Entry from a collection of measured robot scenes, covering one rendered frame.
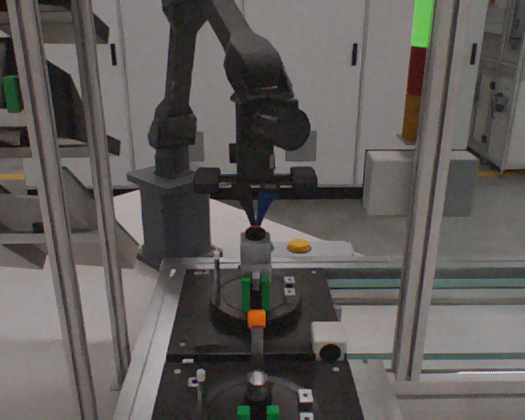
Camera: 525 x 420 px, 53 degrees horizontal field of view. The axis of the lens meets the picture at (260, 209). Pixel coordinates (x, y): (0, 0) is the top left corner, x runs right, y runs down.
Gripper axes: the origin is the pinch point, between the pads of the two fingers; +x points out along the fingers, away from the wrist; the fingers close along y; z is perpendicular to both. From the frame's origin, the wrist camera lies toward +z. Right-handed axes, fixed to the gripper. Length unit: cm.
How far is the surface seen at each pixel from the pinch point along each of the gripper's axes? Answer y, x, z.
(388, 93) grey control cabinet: -93, 31, 291
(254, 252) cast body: 0.2, 2.2, -10.0
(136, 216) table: 32, 23, 55
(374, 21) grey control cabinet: -80, -16, 291
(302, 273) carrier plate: -7.9, 12.5, 2.4
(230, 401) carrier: 3.1, 10.5, -30.6
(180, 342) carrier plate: 10.4, 12.4, -16.8
